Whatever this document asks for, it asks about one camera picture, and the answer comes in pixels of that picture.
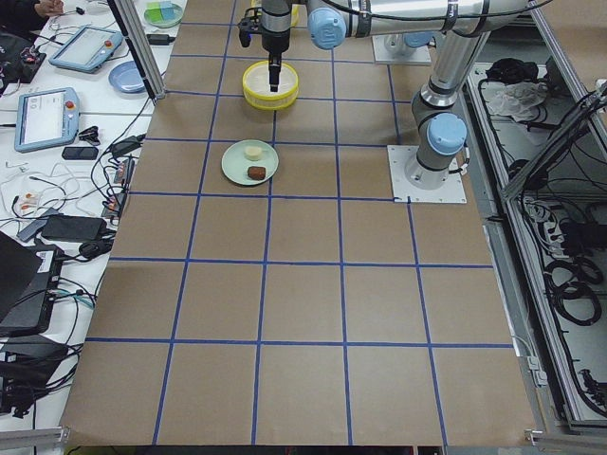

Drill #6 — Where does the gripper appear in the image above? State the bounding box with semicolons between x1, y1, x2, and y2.
260;0;291;93

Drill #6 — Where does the white steamed bun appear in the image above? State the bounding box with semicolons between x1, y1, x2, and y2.
244;145;263;161

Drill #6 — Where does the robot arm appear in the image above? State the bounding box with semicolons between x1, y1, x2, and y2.
303;1;533;183

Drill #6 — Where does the centre yellow bamboo steamer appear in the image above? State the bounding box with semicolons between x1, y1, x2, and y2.
242;60;301;112

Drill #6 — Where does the pale green plate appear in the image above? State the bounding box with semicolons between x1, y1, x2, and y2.
221;139;279;186

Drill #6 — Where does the brown bun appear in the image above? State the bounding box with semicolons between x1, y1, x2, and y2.
247;166;267;181

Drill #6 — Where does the black power adapter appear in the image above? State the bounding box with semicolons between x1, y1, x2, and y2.
146;33;175;46

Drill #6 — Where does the green plate with blocks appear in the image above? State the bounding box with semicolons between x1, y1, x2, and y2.
143;1;184;28

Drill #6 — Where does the blue plate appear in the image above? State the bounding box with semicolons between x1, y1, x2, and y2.
108;61;145;94

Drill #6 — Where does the upper teach pendant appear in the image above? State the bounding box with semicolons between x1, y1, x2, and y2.
49;26;123;74

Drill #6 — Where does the teach pendant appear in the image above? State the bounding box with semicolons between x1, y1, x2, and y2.
14;87;80;153
49;26;123;74

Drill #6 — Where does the black phone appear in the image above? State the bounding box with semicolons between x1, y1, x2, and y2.
62;146;99;161

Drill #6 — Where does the lower teach pendant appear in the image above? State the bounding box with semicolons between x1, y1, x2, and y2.
14;87;80;153

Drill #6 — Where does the black power brick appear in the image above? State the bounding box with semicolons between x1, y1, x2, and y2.
41;215;106;242

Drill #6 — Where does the black laptop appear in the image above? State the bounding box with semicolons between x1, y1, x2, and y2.
1;233;64;337

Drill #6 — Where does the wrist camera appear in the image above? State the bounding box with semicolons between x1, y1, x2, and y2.
238;16;261;48

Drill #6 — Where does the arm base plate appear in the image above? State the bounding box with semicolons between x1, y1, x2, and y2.
387;145;467;204
373;32;433;66

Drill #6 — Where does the aluminium frame post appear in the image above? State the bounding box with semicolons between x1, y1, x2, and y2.
108;0;166;103

